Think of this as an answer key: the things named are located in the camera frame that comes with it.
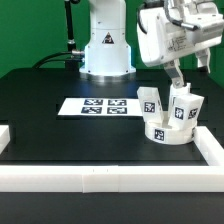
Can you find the black pole stand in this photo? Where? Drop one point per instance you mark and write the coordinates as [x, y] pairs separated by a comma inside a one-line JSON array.
[[71, 44]]

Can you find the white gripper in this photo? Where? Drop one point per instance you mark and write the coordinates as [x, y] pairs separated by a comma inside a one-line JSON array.
[[169, 32]]

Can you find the white sheet with markers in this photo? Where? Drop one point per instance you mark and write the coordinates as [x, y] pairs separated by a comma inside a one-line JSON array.
[[100, 107]]

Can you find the white U-shaped fence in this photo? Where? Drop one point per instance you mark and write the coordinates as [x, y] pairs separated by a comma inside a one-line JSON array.
[[86, 179]]

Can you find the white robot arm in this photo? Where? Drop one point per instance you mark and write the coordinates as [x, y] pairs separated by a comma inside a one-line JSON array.
[[113, 23]]

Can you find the white round stool seat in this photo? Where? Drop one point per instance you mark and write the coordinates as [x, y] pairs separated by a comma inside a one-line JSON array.
[[165, 134]]

